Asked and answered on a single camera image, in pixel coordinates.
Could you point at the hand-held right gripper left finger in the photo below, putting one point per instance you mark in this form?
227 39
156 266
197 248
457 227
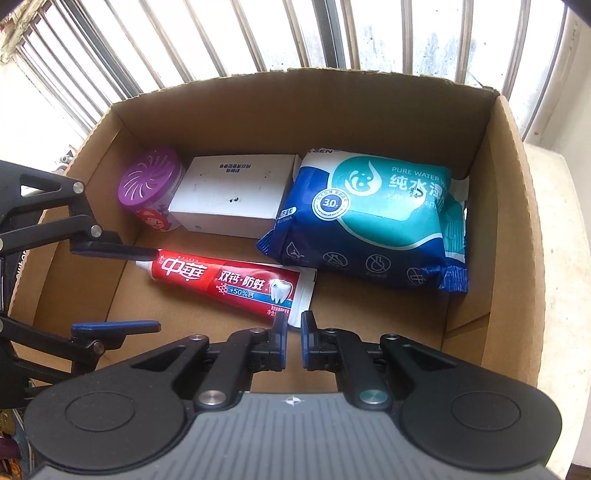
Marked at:
280 341

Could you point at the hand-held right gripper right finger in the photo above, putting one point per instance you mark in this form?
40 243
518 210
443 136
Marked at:
307 341

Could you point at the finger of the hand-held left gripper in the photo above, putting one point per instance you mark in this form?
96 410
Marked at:
115 328
111 249

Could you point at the red toothpaste tube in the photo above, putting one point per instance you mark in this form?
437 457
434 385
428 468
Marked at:
217 281

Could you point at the white carton box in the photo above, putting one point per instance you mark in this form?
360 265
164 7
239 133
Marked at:
231 194

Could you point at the blue wet wipes pack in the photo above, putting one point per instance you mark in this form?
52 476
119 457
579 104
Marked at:
369 217

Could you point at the brown cardboard box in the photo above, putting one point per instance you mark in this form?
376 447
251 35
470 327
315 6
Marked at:
323 120

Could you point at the purple air freshener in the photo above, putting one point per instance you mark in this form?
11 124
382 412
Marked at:
147 177

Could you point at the metal window railing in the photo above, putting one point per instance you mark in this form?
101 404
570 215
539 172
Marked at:
286 32

